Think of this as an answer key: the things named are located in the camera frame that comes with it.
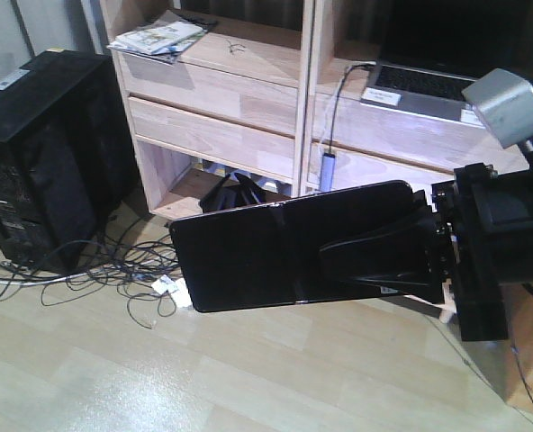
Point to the grey usb hub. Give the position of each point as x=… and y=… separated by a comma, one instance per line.
x=328, y=163

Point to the black computer tower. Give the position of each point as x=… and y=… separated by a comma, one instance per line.
x=66, y=157

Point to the silver laptop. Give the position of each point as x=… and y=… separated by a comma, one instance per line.
x=433, y=50

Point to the wooden shelf unit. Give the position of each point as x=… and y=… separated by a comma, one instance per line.
x=260, y=91

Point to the black smartphone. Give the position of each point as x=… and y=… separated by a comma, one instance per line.
x=269, y=255

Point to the stack of magazines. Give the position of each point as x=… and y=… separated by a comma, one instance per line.
x=162, y=43

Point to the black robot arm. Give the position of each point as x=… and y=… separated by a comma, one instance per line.
x=505, y=207

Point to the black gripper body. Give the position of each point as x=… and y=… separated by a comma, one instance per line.
x=479, y=302

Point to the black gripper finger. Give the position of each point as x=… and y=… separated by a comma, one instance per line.
x=420, y=204
x=404, y=256

